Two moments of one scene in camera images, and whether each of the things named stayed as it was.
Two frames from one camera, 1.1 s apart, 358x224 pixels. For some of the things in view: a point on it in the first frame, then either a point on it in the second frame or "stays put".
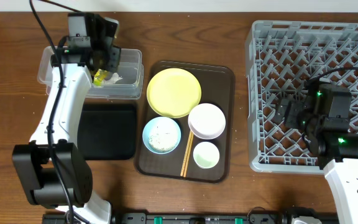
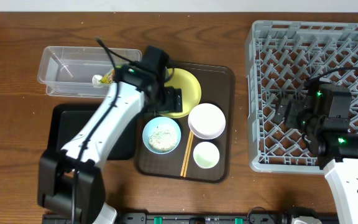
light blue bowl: (161, 135) stays put
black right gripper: (291, 112) stays put
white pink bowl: (206, 121) stays put
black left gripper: (114, 59) → (174, 104)
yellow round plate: (174, 93) stays put
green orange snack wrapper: (99, 77) → (108, 78)
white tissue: (114, 78) → (96, 81)
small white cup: (206, 155) stays put
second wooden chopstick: (188, 158) stays put
